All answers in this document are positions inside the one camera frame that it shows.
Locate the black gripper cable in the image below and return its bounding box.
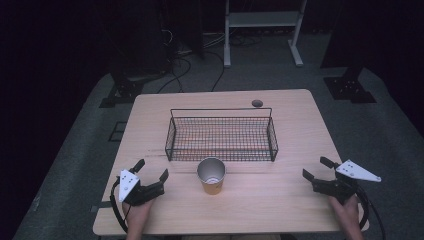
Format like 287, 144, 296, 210
355, 185, 386, 240
109, 179, 130, 234

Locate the black stand with square base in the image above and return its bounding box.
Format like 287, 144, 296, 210
319, 0, 378, 104

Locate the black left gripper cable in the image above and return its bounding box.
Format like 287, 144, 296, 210
109, 179, 130, 234

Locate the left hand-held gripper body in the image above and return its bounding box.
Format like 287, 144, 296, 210
118, 169, 166, 207

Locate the black stand with long feet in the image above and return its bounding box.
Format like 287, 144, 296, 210
99, 0, 168, 109

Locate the white metal stand frame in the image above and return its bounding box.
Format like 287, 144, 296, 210
223, 0, 308, 69

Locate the person's right hand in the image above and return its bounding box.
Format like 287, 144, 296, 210
328, 194, 363, 231

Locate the black floor cable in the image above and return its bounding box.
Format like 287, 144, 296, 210
156, 56, 193, 94
204, 49, 226, 93

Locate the metal cup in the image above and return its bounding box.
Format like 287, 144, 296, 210
196, 157, 227, 196

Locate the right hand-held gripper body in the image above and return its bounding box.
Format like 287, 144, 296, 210
313, 159, 382, 204

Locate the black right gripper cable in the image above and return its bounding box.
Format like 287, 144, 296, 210
355, 185, 386, 240

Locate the black wire basket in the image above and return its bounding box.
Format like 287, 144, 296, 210
164, 107, 279, 163

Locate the person's left hand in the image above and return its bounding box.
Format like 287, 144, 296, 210
122, 199, 155, 232

